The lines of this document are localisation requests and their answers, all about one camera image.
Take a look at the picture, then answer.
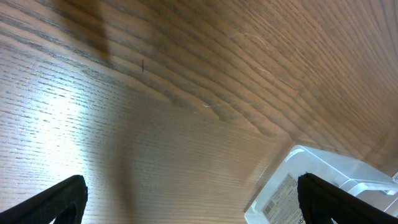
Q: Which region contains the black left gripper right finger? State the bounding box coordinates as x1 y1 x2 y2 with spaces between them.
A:
297 173 397 224

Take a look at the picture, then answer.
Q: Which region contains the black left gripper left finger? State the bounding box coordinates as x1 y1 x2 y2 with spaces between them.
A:
1 175 88 224

